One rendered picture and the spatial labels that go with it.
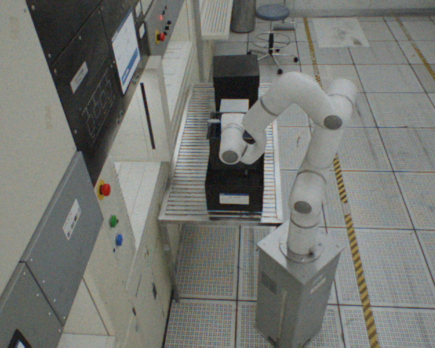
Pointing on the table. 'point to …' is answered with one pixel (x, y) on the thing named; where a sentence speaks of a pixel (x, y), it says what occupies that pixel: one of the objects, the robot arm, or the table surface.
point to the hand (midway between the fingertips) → (234, 110)
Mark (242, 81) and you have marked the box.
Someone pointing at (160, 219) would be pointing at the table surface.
